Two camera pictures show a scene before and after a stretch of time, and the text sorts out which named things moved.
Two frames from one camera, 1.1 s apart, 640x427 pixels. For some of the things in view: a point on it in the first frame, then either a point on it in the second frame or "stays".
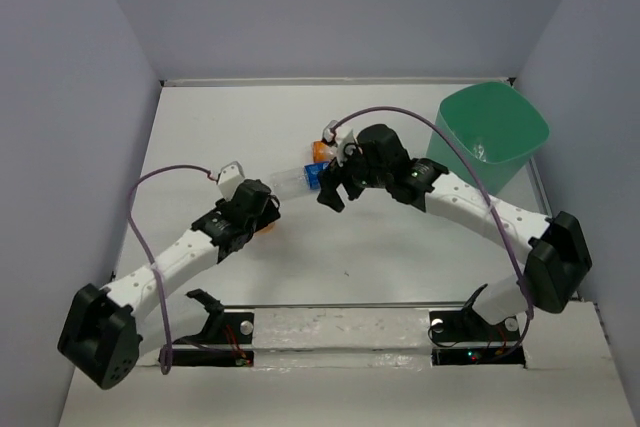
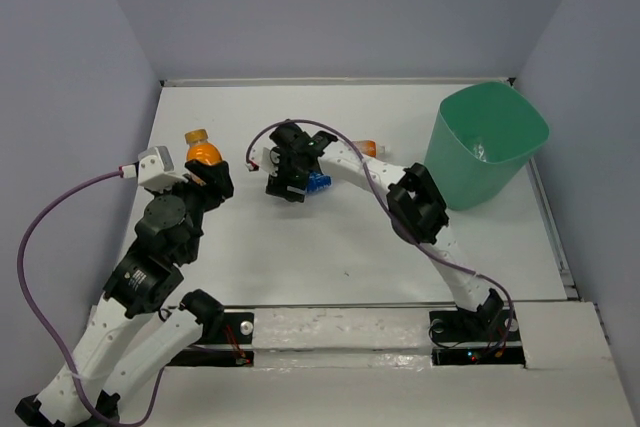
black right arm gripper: (328, 195) → (278, 184)
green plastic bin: (496, 129) stays
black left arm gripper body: (269, 215) → (202, 197)
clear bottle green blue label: (479, 152) stays
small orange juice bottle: (269, 228) → (200, 149)
